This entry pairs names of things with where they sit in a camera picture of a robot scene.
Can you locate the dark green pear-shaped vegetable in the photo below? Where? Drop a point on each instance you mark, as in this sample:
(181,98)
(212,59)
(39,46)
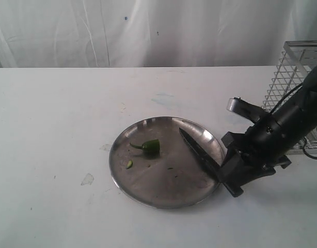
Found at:
(149,148)

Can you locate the blurry green vegetable piece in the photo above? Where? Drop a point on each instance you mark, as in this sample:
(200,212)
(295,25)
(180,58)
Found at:
(129,164)

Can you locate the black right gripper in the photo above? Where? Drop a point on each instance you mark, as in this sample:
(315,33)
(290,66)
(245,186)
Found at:
(244,163)

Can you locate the black kitchen knife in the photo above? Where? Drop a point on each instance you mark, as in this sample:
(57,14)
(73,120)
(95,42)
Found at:
(207,162)

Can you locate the round steel plate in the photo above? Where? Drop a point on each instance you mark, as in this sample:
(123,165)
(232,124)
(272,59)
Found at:
(172,179)

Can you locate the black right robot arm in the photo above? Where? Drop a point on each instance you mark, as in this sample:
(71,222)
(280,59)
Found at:
(277,132)

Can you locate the clear tape scrap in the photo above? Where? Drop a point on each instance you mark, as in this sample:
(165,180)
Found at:
(88,179)

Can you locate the white backdrop curtain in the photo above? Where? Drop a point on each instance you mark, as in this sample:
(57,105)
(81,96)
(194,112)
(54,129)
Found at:
(150,33)

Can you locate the wire metal utensil holder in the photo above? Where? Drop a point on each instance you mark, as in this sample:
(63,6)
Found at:
(297,59)

